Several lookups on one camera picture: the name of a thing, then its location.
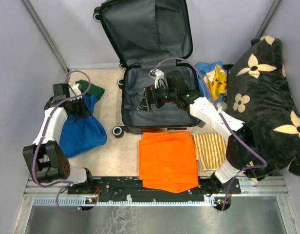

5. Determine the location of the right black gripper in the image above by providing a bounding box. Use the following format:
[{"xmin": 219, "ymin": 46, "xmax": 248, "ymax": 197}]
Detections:
[{"xmin": 137, "ymin": 81, "xmax": 177, "ymax": 113}]

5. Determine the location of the dark green cloth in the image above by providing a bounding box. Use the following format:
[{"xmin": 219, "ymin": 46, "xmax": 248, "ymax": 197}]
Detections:
[{"xmin": 75, "ymin": 79, "xmax": 105, "ymax": 101}]

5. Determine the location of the blue garment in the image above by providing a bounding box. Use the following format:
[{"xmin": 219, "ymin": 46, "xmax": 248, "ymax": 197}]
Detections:
[{"xmin": 59, "ymin": 94, "xmax": 108, "ymax": 158}]

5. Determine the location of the orange cloth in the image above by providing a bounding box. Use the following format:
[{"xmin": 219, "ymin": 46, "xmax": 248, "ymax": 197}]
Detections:
[{"xmin": 138, "ymin": 131, "xmax": 199, "ymax": 193}]

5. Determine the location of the light blue Pikachu shirt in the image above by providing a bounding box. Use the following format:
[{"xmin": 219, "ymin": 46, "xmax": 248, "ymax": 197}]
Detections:
[{"xmin": 195, "ymin": 61, "xmax": 227, "ymax": 103}]

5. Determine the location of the yellow white striped towel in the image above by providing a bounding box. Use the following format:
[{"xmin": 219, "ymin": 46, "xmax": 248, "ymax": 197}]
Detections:
[{"xmin": 192, "ymin": 133, "xmax": 227, "ymax": 171}]

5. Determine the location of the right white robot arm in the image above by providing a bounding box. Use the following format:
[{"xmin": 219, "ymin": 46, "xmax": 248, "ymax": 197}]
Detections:
[{"xmin": 138, "ymin": 69, "xmax": 259, "ymax": 195}]

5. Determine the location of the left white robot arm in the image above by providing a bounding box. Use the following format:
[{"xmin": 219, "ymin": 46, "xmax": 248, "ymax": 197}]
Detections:
[{"xmin": 22, "ymin": 83, "xmax": 95, "ymax": 194}]

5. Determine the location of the black open suitcase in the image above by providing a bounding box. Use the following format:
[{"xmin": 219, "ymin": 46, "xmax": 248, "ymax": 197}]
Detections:
[{"xmin": 93, "ymin": 0, "xmax": 200, "ymax": 138}]

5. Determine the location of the black flower pattern blanket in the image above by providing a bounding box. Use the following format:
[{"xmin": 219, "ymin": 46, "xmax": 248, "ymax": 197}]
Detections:
[{"xmin": 226, "ymin": 36, "xmax": 300, "ymax": 179}]

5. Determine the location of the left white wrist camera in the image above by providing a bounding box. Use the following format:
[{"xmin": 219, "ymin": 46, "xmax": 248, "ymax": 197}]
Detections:
[{"xmin": 68, "ymin": 83, "xmax": 83, "ymax": 101}]

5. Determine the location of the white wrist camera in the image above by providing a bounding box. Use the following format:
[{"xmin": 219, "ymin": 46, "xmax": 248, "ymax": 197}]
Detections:
[
  {"xmin": 149, "ymin": 69, "xmax": 164, "ymax": 87},
  {"xmin": 68, "ymin": 83, "xmax": 83, "ymax": 101}
]

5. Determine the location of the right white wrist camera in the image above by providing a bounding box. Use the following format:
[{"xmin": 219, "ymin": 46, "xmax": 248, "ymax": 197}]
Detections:
[{"xmin": 149, "ymin": 69, "xmax": 164, "ymax": 87}]

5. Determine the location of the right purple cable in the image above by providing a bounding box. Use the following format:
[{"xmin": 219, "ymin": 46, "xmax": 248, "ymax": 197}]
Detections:
[{"xmin": 154, "ymin": 57, "xmax": 267, "ymax": 212}]

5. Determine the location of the purple cable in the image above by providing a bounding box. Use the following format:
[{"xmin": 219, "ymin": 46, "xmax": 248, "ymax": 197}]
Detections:
[
  {"xmin": 32, "ymin": 70, "xmax": 92, "ymax": 215},
  {"xmin": 154, "ymin": 57, "xmax": 267, "ymax": 212}
]

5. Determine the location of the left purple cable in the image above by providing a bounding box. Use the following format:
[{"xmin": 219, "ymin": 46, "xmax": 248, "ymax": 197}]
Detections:
[{"xmin": 32, "ymin": 70, "xmax": 92, "ymax": 215}]

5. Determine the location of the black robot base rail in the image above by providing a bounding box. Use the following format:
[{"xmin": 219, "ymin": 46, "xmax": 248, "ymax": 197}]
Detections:
[{"xmin": 68, "ymin": 176, "xmax": 229, "ymax": 202}]

